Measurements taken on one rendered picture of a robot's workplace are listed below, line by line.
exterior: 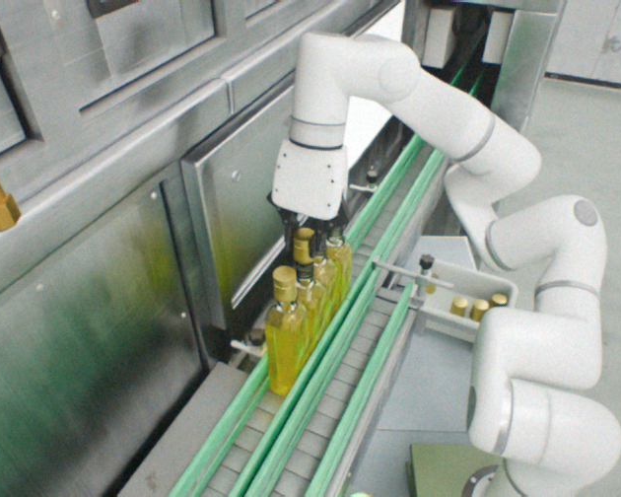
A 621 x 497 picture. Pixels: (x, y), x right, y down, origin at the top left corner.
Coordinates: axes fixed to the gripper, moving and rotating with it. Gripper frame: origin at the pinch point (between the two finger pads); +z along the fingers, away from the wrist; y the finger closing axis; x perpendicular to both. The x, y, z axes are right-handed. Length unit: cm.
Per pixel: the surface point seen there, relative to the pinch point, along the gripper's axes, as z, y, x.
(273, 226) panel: 7.1, -13.1, 14.8
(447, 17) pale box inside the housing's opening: -29, -11, 116
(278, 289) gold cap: 6.0, -0.5, -6.2
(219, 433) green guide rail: 27.8, -3.2, -16.0
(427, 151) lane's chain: 7, -2, 91
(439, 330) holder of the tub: 32, 20, 37
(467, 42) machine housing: -19, -13, 179
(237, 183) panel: -5.4, -12.8, 0.7
